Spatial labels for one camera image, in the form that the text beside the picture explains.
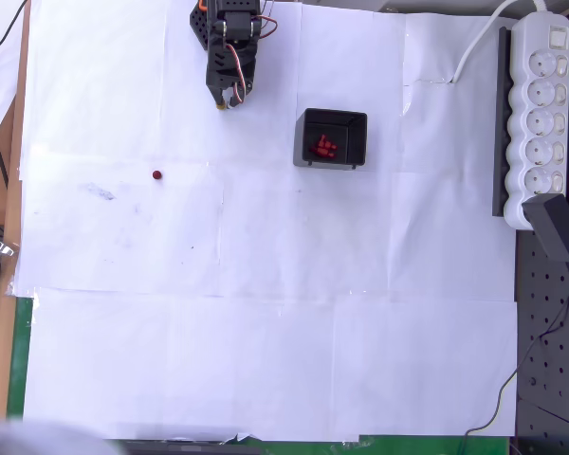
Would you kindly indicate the black power adapter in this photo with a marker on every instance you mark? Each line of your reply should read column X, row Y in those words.
column 552, row 223

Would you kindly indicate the blurred grey object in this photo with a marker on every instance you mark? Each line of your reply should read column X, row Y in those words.
column 28, row 436

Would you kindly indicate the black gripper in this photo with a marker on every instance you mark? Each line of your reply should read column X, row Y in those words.
column 224, row 84

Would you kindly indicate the black pegboard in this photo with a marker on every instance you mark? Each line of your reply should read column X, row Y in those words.
column 540, row 294

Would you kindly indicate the dark power strip holder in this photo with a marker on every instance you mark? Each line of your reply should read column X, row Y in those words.
column 501, row 118

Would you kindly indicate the green cutting mat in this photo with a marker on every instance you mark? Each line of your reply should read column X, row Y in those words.
column 19, row 355

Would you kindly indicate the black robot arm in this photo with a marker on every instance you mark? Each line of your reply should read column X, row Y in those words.
column 199, row 23

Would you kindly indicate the black square container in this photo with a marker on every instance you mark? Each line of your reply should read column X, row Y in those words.
column 358, row 137

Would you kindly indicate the white paper sheet covering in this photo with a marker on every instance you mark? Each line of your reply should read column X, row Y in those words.
column 265, row 332

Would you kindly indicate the dark flat device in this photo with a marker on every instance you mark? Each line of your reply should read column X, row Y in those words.
column 189, row 448

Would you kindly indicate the white power strip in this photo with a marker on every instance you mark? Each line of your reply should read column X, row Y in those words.
column 540, row 118

